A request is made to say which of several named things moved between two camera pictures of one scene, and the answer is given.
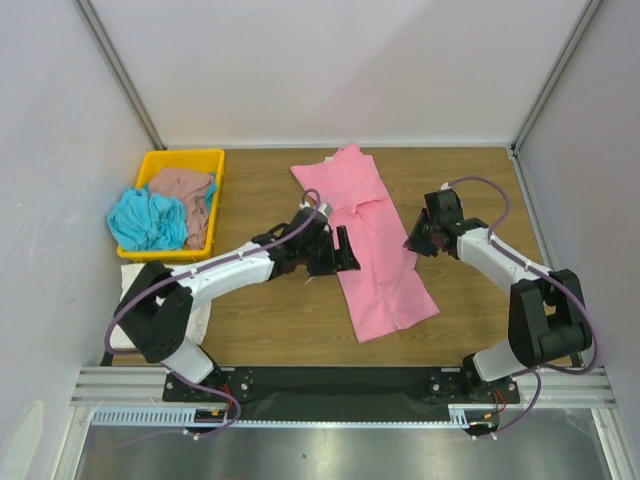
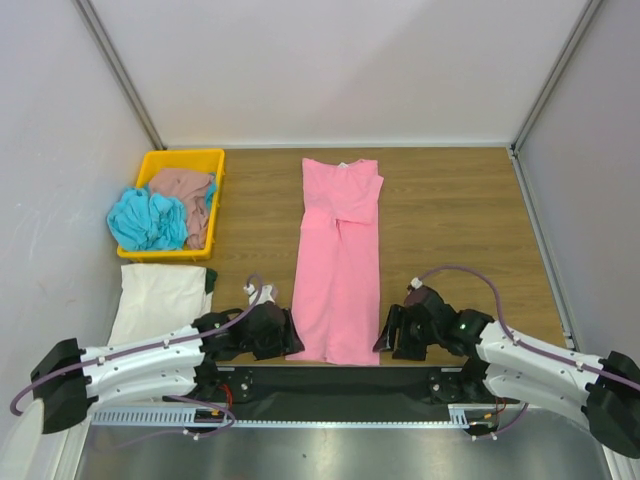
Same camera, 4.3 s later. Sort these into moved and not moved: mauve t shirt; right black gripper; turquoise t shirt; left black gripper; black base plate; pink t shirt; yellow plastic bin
Moved: left black gripper; pink t shirt; right black gripper
Not moved: mauve t shirt; black base plate; turquoise t shirt; yellow plastic bin
